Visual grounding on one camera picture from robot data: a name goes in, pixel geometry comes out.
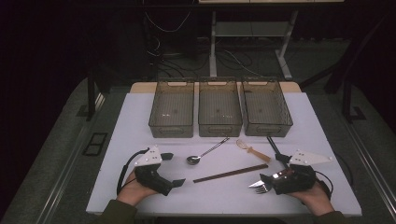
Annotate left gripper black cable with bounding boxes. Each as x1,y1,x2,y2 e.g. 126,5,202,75
116,147,150,196

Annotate black stand with diagonal brace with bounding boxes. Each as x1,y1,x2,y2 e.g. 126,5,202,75
300,12,396,124

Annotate white table cover board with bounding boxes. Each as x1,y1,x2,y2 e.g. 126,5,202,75
85,91,362,217

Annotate white metal stand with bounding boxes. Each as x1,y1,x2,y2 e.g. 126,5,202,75
208,10,299,80

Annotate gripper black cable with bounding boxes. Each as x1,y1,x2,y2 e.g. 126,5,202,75
116,147,150,196
314,151,355,201

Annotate fork with brown handle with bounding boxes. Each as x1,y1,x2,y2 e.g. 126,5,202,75
255,184,273,194

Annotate white hanging cable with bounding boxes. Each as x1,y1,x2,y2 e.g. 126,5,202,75
144,10,192,34

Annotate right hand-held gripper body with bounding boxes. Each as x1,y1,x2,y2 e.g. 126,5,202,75
272,148,333,196

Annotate person's right hand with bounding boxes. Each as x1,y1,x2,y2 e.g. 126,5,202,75
288,181,334,217

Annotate metal spoon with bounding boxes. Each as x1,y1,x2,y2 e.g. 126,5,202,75
186,137,231,166

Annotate brown chopstick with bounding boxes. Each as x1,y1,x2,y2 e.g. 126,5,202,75
193,165,269,184
192,163,269,183

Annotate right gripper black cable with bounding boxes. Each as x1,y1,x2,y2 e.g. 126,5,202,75
314,151,355,201

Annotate clear spoon with wooden handle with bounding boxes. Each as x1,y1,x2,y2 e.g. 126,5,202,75
235,138,272,163

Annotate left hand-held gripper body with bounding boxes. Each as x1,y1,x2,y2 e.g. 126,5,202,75
134,145,176,197

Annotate black stand post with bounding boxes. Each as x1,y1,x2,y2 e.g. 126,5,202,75
85,66,113,122

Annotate person's left hand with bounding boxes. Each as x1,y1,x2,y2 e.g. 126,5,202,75
116,170,158,207

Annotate brown translucent plastic bin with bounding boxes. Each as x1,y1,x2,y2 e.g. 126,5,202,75
148,77,195,139
198,77,243,138
241,76,294,137

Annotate metal floor rail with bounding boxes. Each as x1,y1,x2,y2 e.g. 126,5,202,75
339,118,396,214
35,92,106,224

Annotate black floor cables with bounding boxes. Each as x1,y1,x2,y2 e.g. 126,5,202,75
153,36,269,79

